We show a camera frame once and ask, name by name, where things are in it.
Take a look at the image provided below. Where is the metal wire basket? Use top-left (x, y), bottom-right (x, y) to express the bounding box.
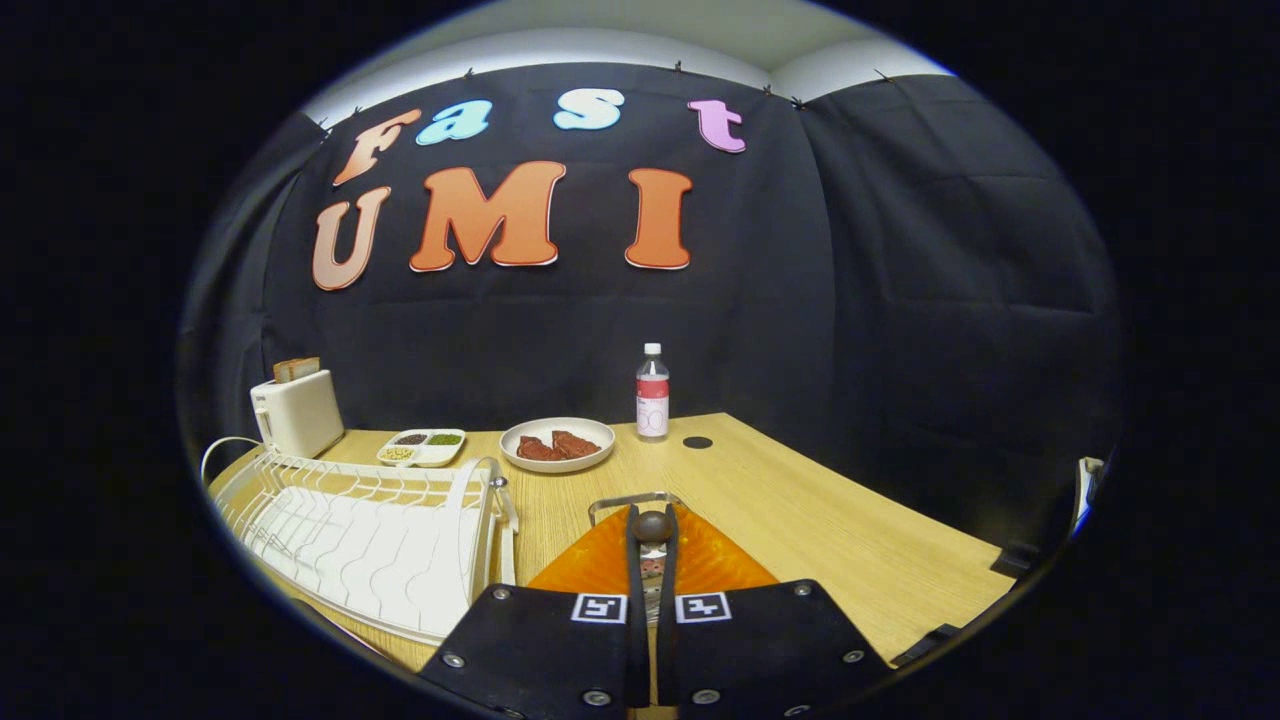
top-left (588, 492), bottom-right (686, 526)

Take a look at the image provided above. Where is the white plate with steaks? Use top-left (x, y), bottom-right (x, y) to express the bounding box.
top-left (500, 417), bottom-right (616, 473)

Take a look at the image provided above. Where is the dark-handled spoon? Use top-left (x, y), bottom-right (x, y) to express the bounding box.
top-left (632, 510), bottom-right (675, 626)

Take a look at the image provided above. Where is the black backdrop cloth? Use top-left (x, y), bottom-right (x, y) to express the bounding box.
top-left (180, 62), bottom-right (1126, 561)

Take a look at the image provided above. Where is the white divided dish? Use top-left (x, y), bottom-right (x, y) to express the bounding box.
top-left (377, 428), bottom-right (467, 468)

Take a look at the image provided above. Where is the white wire dish rack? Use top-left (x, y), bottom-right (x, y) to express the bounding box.
top-left (203, 437), bottom-right (519, 646)

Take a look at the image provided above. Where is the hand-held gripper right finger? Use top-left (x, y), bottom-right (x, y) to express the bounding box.
top-left (655, 505), bottom-right (891, 720)

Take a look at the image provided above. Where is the white blue-edged object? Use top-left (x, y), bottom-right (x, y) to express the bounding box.
top-left (1070, 455), bottom-right (1106, 536)

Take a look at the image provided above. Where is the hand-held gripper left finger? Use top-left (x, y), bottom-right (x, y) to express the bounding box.
top-left (418, 505), bottom-right (653, 720)

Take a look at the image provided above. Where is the clear bottle with red label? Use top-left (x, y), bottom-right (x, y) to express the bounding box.
top-left (636, 343), bottom-right (671, 441)

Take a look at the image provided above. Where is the white toaster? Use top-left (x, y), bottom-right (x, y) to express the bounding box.
top-left (250, 369), bottom-right (346, 459)

